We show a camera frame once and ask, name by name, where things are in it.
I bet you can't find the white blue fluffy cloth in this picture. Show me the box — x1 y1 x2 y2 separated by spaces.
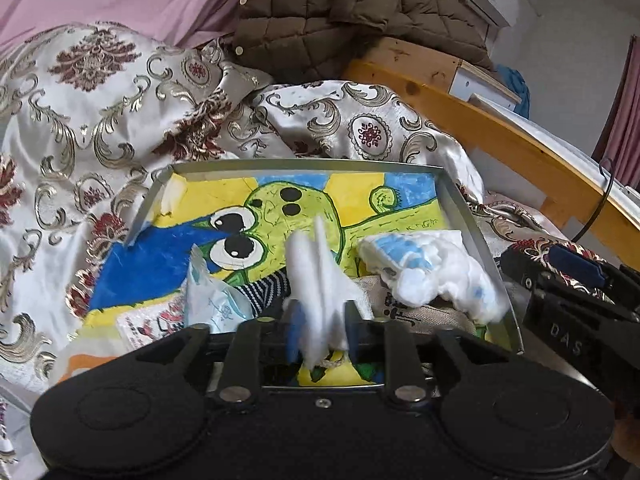
357 230 508 323

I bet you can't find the white mattress sheet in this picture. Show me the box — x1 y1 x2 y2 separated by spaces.
470 95 640 206

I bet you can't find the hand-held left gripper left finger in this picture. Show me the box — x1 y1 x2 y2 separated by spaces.
132 305 307 407

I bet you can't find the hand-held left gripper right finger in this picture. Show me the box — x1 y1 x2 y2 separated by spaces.
346 304 504 407

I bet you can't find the black cable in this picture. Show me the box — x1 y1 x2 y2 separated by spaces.
570 157 618 243

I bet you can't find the beige linen drawstring pouch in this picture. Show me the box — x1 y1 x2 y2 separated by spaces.
307 274 488 383

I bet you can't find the wooden bed frame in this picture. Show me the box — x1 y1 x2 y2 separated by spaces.
345 37 640 271

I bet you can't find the floral satin blanket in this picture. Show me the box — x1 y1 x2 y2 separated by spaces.
0 20 640 480

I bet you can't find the metal tray with frog drawing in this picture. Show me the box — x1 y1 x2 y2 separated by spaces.
57 157 526 393

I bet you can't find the brown puffer jacket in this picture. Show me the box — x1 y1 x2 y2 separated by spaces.
232 0 496 83

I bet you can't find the pink curtain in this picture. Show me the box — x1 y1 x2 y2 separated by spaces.
592 35 640 176

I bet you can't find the clear plastic bag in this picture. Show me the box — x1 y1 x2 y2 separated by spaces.
185 245 256 333

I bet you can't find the blue hanging garment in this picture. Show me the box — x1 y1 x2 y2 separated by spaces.
495 65 531 118

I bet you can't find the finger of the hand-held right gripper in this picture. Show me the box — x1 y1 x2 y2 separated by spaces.
500 247 551 291
549 245 640 312

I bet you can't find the black white striped sock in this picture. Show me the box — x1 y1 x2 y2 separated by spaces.
235 272 293 318

